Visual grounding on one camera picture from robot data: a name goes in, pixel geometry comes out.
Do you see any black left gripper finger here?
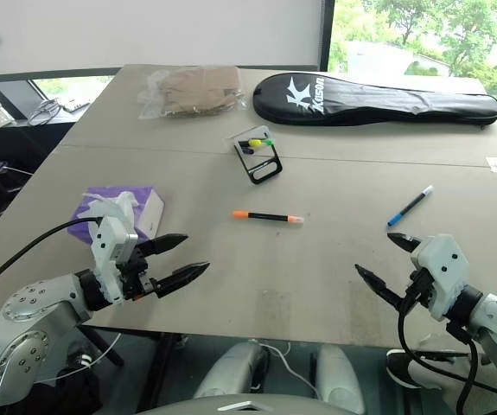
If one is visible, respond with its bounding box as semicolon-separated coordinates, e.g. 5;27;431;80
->
137;233;190;259
154;260;212;300

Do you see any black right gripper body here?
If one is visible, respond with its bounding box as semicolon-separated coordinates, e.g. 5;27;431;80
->
400;266;434;310

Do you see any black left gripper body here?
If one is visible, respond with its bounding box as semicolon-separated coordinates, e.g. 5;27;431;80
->
117;246;161;302

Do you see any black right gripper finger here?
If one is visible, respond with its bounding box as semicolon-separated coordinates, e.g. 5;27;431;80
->
354;264;405;310
386;232;423;255

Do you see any black pen with blue cap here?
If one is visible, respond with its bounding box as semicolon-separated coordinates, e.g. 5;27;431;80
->
386;184;435;228

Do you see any purple tissue box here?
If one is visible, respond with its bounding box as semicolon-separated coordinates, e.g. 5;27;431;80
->
67;185;166;248

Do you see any orange-capped black marker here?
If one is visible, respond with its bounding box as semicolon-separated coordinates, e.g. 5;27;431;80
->
231;209;306;227

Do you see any yellow-green plastic tool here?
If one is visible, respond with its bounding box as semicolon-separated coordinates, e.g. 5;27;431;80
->
238;137;276;149

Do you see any white tissue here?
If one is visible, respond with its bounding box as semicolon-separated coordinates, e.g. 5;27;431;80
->
74;189;140;234

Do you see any black table leg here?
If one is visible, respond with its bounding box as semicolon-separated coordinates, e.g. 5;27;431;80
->
146;333;176;414
76;324;125;367

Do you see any black and white shoe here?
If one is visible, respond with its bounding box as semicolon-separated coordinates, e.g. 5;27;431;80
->
385;348;463;391

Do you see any grey rounded robot leg shell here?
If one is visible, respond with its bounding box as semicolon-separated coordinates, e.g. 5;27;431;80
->
193;340;271;412
315;342;366;415

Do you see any grey robot torso edge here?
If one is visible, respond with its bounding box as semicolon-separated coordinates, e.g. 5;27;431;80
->
137;392;353;415

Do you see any black Kason racket bag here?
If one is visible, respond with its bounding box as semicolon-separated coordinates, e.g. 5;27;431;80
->
252;72;497;128

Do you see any plastic bag with brown cloth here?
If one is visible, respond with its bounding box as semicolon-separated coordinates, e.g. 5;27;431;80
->
137;65;248;122

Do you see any dark side desk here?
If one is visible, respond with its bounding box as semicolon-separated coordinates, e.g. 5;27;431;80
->
0;67;122;256

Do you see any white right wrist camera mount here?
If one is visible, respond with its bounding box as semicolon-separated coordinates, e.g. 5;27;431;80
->
409;233;470;322

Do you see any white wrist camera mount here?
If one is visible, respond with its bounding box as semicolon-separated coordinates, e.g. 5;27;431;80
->
409;233;470;322
89;214;139;303

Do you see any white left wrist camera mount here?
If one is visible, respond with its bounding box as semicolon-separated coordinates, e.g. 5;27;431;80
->
89;214;139;303

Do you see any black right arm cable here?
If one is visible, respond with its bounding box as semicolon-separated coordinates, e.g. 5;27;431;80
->
397;276;479;415

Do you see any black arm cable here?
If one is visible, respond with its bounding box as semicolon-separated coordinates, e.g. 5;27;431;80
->
0;216;104;313
397;276;479;415

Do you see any thin white cord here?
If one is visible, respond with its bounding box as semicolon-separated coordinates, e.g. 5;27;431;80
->
35;331;123;386

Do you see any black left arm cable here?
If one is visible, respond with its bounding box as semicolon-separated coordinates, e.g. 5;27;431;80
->
0;216;104;313

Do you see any thin white cable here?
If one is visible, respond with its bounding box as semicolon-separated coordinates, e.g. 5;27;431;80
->
247;338;321;401

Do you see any tangle of grey cables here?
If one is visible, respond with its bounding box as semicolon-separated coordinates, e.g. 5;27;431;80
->
26;98;62;127

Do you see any black window frame post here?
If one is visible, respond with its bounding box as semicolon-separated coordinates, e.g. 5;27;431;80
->
318;0;337;73

